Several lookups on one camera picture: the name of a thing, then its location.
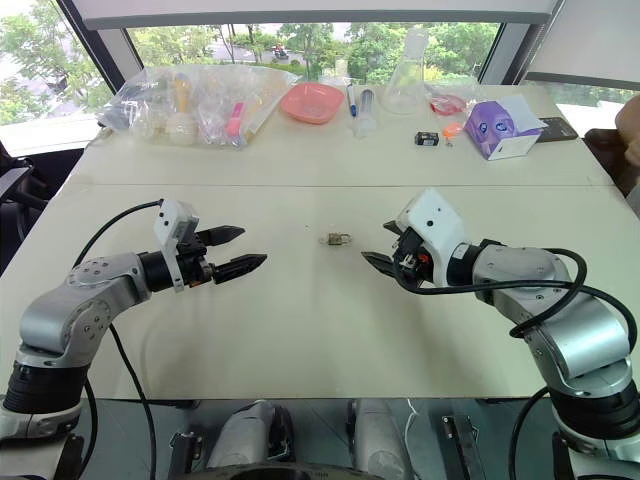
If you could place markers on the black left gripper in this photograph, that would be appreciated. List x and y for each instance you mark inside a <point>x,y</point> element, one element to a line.
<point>195,262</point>

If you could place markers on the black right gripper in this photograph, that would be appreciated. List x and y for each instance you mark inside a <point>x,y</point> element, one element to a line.
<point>412,260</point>

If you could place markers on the dark rounded robot base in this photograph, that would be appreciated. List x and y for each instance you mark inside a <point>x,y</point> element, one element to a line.
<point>295,472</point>

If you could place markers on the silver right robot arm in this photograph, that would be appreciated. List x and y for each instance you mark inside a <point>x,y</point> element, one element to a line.
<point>575,330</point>

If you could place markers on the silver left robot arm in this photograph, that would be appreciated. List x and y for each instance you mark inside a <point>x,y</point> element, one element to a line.
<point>65,310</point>

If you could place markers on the small brass padlock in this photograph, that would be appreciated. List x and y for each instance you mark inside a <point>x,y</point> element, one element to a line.
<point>338,239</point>

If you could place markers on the small black box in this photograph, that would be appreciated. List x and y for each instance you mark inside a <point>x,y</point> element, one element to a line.
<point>427,138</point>

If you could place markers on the pink plastic item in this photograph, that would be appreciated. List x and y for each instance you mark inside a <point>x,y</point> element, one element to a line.
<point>234,122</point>

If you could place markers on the clear plastic syringe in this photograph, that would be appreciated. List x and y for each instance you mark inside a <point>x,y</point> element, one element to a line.
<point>365,117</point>

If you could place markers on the small orange item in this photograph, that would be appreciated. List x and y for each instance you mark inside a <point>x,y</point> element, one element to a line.
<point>451,130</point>

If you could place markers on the blue and white pen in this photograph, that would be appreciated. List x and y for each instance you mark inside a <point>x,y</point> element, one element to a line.
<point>352,102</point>

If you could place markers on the clear glass conical flask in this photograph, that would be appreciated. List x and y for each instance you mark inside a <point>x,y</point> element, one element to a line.
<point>407,97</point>

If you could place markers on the clear bag with red item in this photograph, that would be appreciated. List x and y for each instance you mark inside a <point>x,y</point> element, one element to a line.
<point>447,102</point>

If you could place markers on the purple and white tissue box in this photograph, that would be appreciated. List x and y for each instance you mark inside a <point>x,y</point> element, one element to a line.
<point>492,127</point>

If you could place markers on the pink plastic bowl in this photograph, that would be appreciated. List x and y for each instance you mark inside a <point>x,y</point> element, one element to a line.
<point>312,102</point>

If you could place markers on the yellow plastic item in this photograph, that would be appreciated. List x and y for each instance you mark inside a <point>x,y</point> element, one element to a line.
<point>182,90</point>

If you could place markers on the large clear plastic bag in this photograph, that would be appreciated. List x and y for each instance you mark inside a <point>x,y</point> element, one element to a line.
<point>150,95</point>

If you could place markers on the silver rounded robot leg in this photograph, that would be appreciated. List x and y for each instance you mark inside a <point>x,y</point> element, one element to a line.
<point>247,432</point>
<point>377,435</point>

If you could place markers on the black smartphone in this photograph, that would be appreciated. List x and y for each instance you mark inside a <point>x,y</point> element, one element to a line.
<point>557,130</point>

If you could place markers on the black office chair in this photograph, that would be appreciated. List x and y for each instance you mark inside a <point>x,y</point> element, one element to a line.
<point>20,190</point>

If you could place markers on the grey window pillar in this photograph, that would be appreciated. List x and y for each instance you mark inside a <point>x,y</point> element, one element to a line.
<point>515,50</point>
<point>107,45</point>

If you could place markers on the dark brown chair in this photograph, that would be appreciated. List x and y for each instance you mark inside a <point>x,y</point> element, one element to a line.
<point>607,155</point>

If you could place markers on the white roller blind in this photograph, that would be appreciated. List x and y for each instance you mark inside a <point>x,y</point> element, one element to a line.
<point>590,40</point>
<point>320,10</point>

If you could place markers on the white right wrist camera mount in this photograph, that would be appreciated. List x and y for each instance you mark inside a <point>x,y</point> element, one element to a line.
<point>440,225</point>

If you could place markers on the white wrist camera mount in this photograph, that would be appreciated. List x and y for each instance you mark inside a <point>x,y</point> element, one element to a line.
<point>440,225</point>
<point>167,220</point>

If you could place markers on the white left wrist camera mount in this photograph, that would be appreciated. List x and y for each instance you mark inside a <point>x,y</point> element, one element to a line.
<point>167,220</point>

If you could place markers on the black metal bracket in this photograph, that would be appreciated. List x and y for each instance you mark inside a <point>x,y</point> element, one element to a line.
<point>184,450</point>
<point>462,445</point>

